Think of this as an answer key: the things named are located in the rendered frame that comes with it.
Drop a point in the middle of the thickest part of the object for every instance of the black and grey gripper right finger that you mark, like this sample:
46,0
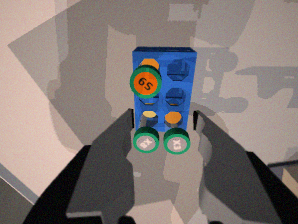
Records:
237,187

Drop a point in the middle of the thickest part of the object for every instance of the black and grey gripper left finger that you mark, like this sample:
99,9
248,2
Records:
96,186

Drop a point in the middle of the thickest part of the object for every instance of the blue tube rack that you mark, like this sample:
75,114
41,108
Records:
177,67

